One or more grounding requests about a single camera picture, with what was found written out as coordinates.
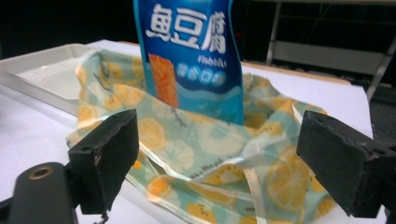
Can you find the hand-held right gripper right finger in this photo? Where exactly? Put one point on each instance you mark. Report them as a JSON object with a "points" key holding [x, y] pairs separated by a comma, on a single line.
{"points": [[341, 165]]}

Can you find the lemon print cloth bag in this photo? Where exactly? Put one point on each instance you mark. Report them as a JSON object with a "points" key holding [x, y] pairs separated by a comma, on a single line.
{"points": [[214, 149]]}

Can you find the blue snack packet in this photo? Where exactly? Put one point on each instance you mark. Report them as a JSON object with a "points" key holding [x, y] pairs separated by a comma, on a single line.
{"points": [[193, 59]]}

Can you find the white plastic tray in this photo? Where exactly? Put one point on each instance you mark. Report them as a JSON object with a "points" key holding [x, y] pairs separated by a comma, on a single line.
{"points": [[43, 73]]}

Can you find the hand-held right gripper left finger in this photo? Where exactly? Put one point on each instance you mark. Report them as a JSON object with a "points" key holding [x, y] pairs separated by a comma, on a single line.
{"points": [[107, 158]]}

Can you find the grey metal rack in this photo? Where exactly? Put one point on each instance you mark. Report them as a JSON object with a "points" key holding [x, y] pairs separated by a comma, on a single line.
{"points": [[327, 46]]}

